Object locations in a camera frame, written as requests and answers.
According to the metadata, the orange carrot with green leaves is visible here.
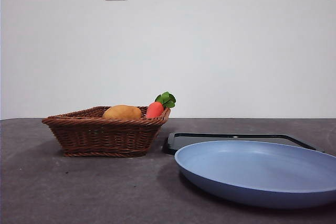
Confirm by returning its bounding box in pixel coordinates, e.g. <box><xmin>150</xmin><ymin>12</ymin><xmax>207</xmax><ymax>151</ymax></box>
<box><xmin>145</xmin><ymin>91</ymin><xmax>177</xmax><ymax>119</ymax></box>

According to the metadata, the blue round plate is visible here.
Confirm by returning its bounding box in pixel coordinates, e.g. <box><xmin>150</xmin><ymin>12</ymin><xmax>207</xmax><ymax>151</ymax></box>
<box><xmin>174</xmin><ymin>140</ymin><xmax>336</xmax><ymax>210</ymax></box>

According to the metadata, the black rectangular tray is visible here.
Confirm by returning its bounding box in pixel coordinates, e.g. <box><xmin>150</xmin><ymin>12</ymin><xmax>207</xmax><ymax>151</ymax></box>
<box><xmin>163</xmin><ymin>132</ymin><xmax>326</xmax><ymax>156</ymax></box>

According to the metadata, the yellow-brown potato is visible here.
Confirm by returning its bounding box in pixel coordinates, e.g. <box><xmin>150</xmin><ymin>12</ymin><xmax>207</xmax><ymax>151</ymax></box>
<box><xmin>102</xmin><ymin>104</ymin><xmax>142</xmax><ymax>120</ymax></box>

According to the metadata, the brown wicker basket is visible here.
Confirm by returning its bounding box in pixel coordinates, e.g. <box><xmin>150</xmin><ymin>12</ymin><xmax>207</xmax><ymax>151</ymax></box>
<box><xmin>41</xmin><ymin>105</ymin><xmax>171</xmax><ymax>158</ymax></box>

